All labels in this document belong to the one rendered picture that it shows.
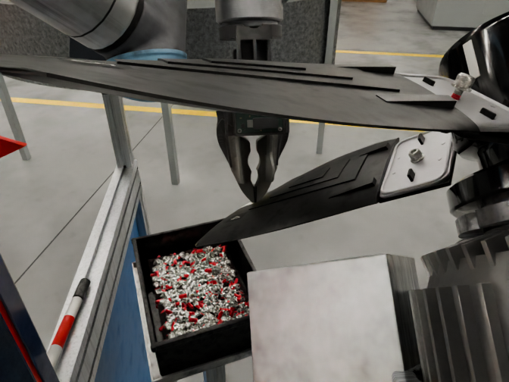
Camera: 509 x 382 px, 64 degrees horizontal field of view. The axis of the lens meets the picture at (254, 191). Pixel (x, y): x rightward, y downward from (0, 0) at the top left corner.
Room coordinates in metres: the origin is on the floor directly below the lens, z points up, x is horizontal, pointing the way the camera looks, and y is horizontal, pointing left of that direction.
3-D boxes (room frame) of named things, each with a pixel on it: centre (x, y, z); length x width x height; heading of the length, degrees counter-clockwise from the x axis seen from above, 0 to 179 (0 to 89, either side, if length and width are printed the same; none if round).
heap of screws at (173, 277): (0.44, 0.09, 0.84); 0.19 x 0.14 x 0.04; 20
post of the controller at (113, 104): (0.78, 0.28, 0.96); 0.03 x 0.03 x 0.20; 5
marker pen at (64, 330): (0.35, 0.25, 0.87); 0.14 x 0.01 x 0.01; 1
